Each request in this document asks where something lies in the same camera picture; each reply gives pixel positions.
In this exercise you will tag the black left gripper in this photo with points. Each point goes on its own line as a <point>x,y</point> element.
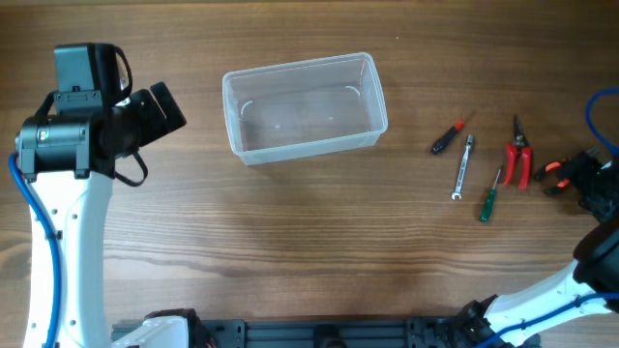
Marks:
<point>158,112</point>

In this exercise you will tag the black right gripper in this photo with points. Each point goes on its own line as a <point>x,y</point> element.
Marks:
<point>581,170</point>

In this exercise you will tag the red handled snips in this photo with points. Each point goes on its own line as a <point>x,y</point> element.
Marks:
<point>518,149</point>

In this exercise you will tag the black red screwdriver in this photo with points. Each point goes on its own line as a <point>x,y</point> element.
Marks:
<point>442,142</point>

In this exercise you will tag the clear plastic container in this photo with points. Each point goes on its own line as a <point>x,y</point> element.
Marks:
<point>304,109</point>

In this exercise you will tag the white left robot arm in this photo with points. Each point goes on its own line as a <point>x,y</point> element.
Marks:
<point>64,166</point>

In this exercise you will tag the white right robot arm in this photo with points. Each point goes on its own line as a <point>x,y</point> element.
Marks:
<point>587,286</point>

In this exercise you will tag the silver combination wrench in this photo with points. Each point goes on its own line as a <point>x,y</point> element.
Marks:
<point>456,193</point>

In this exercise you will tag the green handled screwdriver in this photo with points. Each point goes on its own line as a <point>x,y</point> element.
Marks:
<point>487,209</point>

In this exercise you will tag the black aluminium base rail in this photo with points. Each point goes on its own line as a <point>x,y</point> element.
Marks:
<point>415,332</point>

